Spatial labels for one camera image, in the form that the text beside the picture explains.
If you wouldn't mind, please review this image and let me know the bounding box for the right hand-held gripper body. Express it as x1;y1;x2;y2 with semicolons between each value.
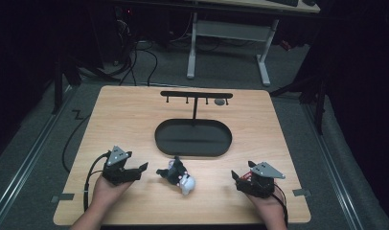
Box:
235;161;286;199

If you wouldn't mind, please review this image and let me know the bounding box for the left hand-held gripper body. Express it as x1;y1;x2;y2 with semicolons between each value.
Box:
102;145;143;187

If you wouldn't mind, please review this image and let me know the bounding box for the black key holder stand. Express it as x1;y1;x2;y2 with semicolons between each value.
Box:
154;90;234;158

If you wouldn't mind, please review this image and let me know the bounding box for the person's left hand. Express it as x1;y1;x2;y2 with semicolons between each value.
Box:
92;174;133;209

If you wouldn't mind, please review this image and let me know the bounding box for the person's right hand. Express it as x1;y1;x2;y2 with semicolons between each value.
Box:
244;191;285;222

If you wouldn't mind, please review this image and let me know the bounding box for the grey tape piece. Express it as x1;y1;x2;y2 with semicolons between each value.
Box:
292;188;312;197
50;193;76;204

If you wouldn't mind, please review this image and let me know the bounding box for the black floor stand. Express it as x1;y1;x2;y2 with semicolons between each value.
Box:
269;75;329;135
52;52;83;115

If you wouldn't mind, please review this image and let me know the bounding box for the dark computer tower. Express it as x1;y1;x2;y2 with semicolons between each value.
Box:
114;6;138;65

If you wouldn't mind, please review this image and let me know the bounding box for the white-legged background desk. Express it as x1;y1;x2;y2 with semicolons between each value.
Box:
186;0;321;87

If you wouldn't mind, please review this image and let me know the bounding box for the black keyboard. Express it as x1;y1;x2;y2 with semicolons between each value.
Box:
267;0;300;8

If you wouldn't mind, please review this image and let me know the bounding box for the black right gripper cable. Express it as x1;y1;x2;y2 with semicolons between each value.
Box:
271;182;289;228

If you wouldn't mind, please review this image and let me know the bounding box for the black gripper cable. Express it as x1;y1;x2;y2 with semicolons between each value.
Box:
271;182;289;228
82;151;111;213

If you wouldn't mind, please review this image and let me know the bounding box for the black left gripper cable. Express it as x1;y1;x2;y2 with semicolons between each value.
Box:
82;151;111;213

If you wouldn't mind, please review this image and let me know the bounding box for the black floor cable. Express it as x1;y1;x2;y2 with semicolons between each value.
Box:
61;109;93;173

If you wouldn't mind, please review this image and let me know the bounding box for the metal floor rail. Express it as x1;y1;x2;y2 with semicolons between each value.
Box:
0;85;76;226
302;103;365;230

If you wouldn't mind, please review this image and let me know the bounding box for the bundle of black cables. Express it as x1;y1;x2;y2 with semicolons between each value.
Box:
117;18;159;87

